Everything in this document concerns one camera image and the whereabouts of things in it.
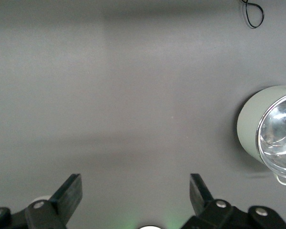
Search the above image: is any thin black loose cable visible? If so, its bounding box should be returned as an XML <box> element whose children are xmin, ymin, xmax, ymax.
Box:
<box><xmin>239</xmin><ymin>0</ymin><xmax>265</xmax><ymax>30</ymax></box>

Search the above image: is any glass pot lid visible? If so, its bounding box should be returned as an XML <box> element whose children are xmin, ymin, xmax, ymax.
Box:
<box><xmin>255</xmin><ymin>92</ymin><xmax>286</xmax><ymax>180</ymax></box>

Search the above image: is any pale green pot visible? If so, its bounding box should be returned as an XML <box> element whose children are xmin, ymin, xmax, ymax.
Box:
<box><xmin>237</xmin><ymin>82</ymin><xmax>286</xmax><ymax>187</ymax></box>

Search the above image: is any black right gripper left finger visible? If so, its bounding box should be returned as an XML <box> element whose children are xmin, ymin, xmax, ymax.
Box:
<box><xmin>0</xmin><ymin>173</ymin><xmax>83</xmax><ymax>229</ymax></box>

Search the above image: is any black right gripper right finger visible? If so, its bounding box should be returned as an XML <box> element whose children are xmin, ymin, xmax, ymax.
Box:
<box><xmin>181</xmin><ymin>173</ymin><xmax>286</xmax><ymax>229</ymax></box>

